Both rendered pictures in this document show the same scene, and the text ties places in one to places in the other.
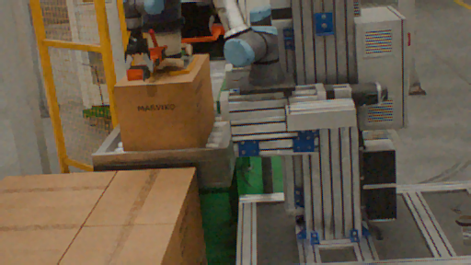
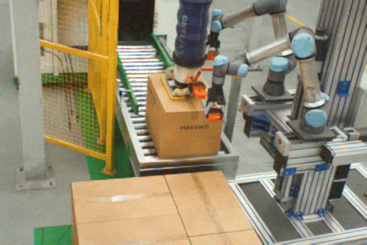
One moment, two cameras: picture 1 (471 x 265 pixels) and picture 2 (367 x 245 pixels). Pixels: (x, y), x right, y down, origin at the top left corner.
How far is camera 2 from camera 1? 1.90 m
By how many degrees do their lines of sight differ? 28
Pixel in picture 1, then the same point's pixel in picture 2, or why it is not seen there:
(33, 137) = (41, 129)
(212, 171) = (226, 170)
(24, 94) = (38, 95)
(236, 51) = (318, 117)
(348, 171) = (328, 175)
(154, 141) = (186, 150)
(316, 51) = (333, 104)
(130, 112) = (173, 130)
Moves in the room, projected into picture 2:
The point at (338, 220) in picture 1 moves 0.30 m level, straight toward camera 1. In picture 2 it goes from (314, 203) to (333, 232)
